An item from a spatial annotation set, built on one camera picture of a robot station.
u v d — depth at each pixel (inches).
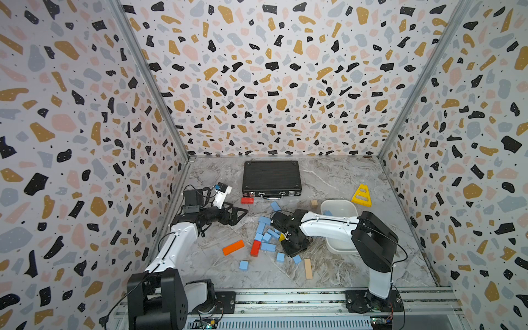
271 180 40.6
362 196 41.2
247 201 40.1
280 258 32.4
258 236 34.7
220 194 29.2
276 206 39.4
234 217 28.8
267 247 33.9
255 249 33.7
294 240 29.2
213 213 28.9
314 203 39.3
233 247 34.2
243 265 31.5
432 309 28.9
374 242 19.0
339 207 38.4
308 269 32.1
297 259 32.7
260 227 36.4
